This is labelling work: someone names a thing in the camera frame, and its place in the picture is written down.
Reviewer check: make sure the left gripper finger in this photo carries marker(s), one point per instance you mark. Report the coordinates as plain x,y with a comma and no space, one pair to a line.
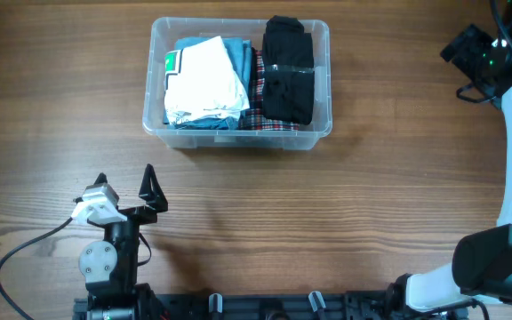
102,178
151,192

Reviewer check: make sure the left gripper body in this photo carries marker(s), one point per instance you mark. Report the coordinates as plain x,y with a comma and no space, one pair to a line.
140,215

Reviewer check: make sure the white cloth green patch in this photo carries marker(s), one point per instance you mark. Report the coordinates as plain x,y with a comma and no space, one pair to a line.
202,84

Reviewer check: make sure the clear plastic storage container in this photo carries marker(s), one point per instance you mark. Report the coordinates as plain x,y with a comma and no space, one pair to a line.
166,31

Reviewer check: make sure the red blue plaid cloth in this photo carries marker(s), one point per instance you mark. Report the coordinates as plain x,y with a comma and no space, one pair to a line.
253,119

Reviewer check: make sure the black cloth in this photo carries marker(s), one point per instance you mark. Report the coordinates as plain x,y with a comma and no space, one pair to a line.
289,75

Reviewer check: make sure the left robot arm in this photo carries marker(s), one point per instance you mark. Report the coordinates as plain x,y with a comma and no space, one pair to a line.
110,266

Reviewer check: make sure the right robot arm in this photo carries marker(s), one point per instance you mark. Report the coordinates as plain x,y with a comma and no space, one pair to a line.
481,269

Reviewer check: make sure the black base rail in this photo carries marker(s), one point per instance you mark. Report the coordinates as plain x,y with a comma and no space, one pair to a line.
348,306

